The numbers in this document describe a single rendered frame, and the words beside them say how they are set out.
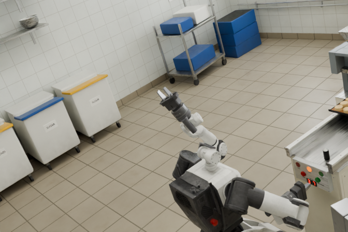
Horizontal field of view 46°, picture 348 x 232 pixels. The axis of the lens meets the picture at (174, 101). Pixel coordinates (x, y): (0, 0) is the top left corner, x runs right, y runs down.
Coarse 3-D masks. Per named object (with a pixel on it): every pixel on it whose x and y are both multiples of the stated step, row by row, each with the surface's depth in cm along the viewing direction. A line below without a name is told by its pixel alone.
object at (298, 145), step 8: (328, 120) 252; (336, 120) 256; (312, 128) 249; (320, 128) 249; (328, 128) 254; (304, 136) 244; (312, 136) 246; (296, 144) 240; (304, 144) 244; (288, 152) 238; (296, 152) 241
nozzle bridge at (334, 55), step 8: (336, 48) 276; (344, 48) 272; (336, 56) 273; (344, 56) 266; (336, 64) 274; (344, 64) 279; (336, 72) 277; (344, 72) 276; (344, 80) 288; (344, 88) 291
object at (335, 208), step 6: (336, 204) 60; (342, 204) 60; (336, 210) 59; (342, 210) 58; (336, 216) 59; (342, 216) 58; (336, 222) 60; (342, 222) 58; (336, 228) 61; (342, 228) 59
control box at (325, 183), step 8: (296, 160) 236; (304, 160) 233; (296, 168) 239; (304, 168) 233; (312, 168) 227; (320, 168) 223; (296, 176) 243; (304, 176) 236; (312, 176) 230; (320, 176) 225; (328, 176) 220; (312, 184) 233; (320, 184) 228; (328, 184) 222
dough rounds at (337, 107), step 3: (345, 99) 268; (342, 102) 262; (345, 102) 261; (339, 105) 260; (342, 105) 260; (345, 105) 259; (333, 108) 262; (336, 108) 258; (339, 108) 257; (342, 108) 257; (345, 108) 254; (339, 111) 257; (342, 111) 256; (345, 111) 253
